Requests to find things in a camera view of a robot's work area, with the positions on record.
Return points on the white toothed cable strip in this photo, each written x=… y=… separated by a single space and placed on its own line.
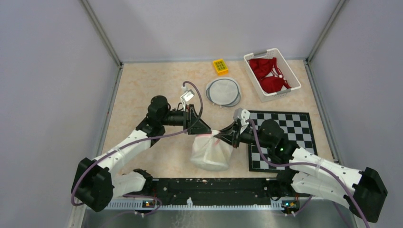
x=134 y=204

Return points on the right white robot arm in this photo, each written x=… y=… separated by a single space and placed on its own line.
x=362 y=192

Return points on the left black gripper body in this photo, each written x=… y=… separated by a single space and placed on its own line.
x=184 y=118

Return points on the yellow toy block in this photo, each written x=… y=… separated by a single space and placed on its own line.
x=220 y=67

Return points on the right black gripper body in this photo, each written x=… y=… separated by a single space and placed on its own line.
x=246 y=135

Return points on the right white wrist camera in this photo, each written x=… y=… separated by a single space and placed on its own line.
x=242 y=116

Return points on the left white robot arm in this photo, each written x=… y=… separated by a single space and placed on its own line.
x=97 y=181

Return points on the red satin bra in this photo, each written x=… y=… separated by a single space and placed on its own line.
x=268 y=74

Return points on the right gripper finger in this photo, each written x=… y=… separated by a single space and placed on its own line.
x=226 y=138
x=232 y=129

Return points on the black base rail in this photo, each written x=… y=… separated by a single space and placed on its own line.
x=217 y=191

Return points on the black white checkerboard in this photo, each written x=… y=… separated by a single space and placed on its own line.
x=297 y=127

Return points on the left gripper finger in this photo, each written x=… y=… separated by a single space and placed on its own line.
x=198 y=124
x=196 y=130

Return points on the white plastic basket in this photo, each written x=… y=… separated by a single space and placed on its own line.
x=285 y=68

